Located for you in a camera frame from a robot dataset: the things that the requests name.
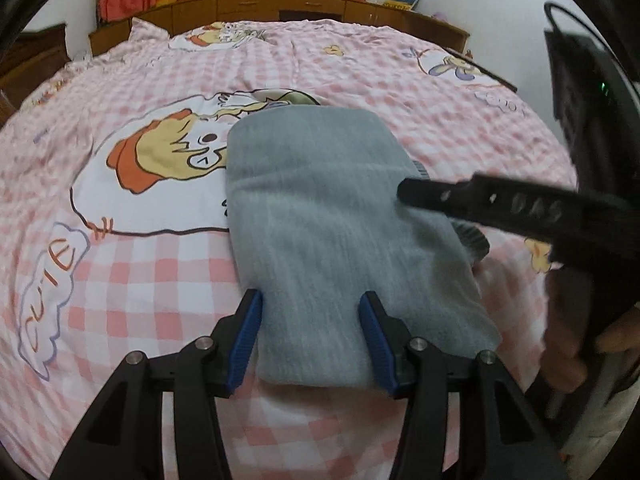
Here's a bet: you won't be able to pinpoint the person's right hand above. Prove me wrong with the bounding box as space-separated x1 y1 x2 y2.
540 270 639 393

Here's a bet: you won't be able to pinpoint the dark wooden wardrobe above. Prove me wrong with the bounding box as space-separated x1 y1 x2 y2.
0 24 70 126

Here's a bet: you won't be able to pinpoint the pink checkered cartoon bedsheet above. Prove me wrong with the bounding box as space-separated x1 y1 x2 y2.
1 20 575 479

